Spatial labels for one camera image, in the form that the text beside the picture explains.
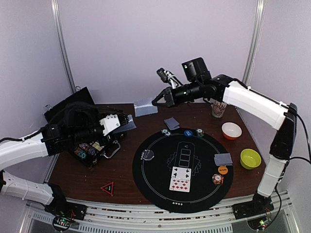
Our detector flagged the ace of diamonds card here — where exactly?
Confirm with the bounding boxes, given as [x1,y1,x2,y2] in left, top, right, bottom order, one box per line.
[133,97,158,117]

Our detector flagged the deck of blue cards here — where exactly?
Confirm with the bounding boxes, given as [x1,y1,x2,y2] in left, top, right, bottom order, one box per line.
[113,115,136,133]

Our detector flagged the blue small blind button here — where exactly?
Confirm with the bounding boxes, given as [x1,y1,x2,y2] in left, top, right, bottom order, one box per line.
[184,130,193,137]

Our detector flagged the clear acrylic dealer button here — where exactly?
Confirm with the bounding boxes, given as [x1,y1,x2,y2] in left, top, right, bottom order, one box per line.
[142,150,155,161]

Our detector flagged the four of clubs card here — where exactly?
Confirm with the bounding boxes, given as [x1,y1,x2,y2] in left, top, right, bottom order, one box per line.
[172,166,191,180]

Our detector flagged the orange big blind button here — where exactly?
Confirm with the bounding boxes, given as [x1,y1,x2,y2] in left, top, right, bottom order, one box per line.
[218,166,228,176]

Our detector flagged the orange poker chip stack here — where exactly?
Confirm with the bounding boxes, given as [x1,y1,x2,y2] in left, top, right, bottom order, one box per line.
[212,174,224,185]

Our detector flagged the ten of diamonds card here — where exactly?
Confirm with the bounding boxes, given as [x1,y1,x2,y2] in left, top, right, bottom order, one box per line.
[169,178,190,193]

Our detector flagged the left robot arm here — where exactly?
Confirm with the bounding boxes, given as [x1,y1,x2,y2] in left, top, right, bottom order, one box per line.
[0,102,128,216]

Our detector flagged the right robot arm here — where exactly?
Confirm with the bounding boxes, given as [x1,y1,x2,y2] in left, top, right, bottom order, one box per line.
[152,57,297,215]

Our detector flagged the poker chip rows in case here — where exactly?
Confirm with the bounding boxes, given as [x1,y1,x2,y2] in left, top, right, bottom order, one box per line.
[74,142,104,160]

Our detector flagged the black poker chip case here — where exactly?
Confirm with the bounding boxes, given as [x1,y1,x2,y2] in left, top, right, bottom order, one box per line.
[42,87,128,168]

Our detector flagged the patterned ceramic mug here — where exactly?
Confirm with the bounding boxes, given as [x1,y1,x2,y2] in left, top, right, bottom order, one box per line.
[212,100,227,118]

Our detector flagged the orange white bowl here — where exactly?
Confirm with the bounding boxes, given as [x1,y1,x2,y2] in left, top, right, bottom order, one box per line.
[222,122,242,140]

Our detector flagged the red black triangular token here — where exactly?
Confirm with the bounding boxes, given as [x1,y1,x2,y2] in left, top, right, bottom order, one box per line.
[100,182,114,196]

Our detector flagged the round black poker mat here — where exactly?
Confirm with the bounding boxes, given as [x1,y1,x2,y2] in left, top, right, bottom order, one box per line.
[132,128,234,213]

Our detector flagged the yellow green bowl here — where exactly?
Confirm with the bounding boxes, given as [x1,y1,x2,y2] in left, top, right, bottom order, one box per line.
[240,149,261,170]

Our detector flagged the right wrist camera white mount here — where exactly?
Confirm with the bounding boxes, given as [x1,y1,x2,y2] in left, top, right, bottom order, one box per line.
[156,68,183,89]

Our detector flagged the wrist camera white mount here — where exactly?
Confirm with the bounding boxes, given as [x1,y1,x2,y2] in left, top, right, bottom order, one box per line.
[156,68,183,89]
[99,113,129,136]

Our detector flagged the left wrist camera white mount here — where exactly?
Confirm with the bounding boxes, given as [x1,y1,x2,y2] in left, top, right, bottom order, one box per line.
[99,113,129,136]

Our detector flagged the right aluminium post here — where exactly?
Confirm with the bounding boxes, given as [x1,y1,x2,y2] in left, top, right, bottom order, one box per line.
[242,0,266,86]

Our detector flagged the aluminium post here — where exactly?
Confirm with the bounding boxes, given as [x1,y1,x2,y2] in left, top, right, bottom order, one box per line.
[51,0,76,94]
[242,0,266,86]

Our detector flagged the aluminium front rail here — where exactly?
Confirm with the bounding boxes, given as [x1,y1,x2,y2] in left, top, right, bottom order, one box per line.
[20,190,292,233]

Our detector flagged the left aluminium post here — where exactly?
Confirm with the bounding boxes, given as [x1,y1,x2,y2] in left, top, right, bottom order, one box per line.
[51,0,76,94]

